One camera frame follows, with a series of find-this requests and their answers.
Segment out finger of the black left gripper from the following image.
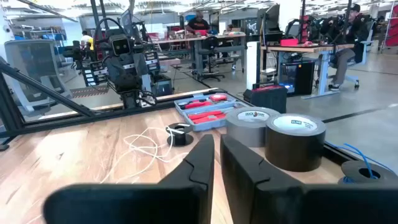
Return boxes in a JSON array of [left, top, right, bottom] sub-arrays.
[[105, 55, 126, 91], [126, 54, 148, 91]]

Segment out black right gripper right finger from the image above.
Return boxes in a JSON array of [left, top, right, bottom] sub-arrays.
[[220, 134, 398, 224]]

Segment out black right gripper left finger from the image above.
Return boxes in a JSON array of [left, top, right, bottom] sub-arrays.
[[43, 134, 216, 224]]

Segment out thin white cord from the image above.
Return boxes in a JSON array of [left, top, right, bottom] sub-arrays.
[[99, 126, 191, 185]]

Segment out small black plastic spool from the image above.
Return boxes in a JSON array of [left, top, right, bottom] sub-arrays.
[[165, 122, 195, 147]]

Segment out person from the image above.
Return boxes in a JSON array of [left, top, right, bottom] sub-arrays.
[[80, 30, 95, 60], [185, 11, 211, 35], [328, 3, 371, 91]]

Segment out small grey tape roll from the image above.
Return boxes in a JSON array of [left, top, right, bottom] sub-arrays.
[[265, 113, 326, 172]]

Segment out long grey work desk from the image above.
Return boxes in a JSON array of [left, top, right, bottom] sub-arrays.
[[154, 33, 248, 77]]

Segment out black office chair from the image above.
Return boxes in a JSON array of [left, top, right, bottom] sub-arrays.
[[197, 36, 227, 83]]

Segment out grey plastic tool case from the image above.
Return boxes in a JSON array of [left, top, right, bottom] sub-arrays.
[[174, 92, 249, 132]]

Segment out black and red toolbox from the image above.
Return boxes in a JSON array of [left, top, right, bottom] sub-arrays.
[[243, 84, 289, 114]]

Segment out white tower unit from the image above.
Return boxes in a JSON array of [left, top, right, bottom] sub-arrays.
[[246, 41, 261, 91]]

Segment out black computer tower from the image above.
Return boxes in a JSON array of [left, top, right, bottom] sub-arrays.
[[279, 58, 316, 96]]

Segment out black monitor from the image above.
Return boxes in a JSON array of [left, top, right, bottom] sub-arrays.
[[257, 3, 281, 43]]

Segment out flat red box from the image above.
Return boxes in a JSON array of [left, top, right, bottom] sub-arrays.
[[279, 38, 299, 47]]

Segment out wooden desk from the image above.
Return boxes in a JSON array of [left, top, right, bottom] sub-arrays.
[[260, 43, 356, 100]]

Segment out light office chair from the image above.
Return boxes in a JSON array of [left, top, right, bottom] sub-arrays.
[[343, 20, 376, 90]]

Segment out red bin shelf rack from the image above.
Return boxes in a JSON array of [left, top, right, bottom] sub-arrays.
[[384, 2, 398, 48]]

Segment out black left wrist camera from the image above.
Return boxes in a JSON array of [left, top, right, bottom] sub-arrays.
[[108, 34, 132, 57]]

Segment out black spool of blue cable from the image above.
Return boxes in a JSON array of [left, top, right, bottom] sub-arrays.
[[325, 141, 398, 185]]

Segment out red-handled pliers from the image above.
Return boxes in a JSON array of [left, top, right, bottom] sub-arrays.
[[178, 99, 214, 110]]

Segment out red-handled screwdriver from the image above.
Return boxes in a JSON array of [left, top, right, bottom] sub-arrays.
[[188, 110, 223, 121], [192, 113, 227, 125]]

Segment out black aluminium table frame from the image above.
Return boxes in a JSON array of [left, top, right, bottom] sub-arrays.
[[0, 55, 355, 166]]

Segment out grey duct tape roll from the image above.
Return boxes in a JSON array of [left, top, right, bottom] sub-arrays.
[[226, 106, 280, 147]]

